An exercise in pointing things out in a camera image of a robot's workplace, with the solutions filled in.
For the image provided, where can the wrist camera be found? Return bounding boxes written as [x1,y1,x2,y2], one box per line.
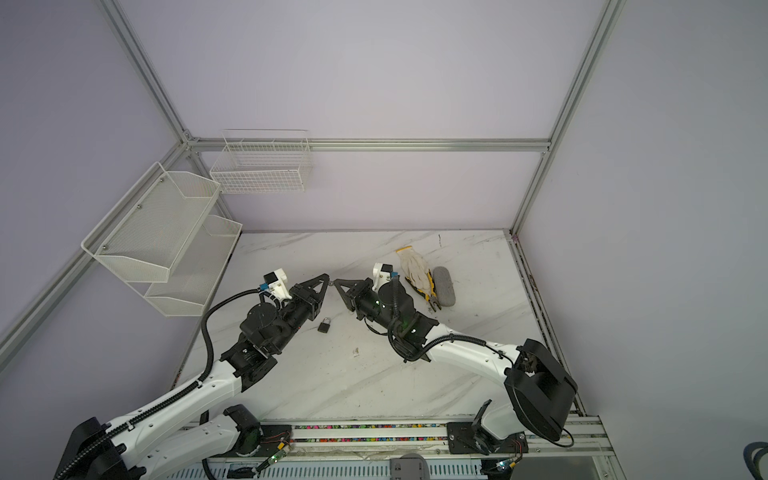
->
[261,269,291,301]
[372,263,398,292]

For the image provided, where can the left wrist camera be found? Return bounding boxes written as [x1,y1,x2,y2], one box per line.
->
[261,269,291,301]

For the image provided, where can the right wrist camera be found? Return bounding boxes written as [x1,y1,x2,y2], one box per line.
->
[372,263,398,292]

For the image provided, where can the grey fabric oval case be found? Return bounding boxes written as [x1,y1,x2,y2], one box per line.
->
[432,266,456,307]

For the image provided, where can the white mesh lower shelf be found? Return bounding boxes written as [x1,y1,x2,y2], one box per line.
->
[144,215,242,317]

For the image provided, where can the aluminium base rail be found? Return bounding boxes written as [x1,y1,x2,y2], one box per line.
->
[141,416,625,479]

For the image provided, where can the white wire basket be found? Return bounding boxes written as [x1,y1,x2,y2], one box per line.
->
[210,129,313,194]

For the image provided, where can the white knit work glove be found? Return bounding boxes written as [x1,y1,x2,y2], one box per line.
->
[396,246,431,278]

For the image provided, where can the aluminium frame profile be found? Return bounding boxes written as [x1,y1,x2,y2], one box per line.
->
[1,1,625,377]

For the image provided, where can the black corrugated cable conduit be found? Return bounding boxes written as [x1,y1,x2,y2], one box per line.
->
[53,287,265,480]

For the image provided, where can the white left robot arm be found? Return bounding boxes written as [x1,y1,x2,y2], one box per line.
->
[54,272,331,479]

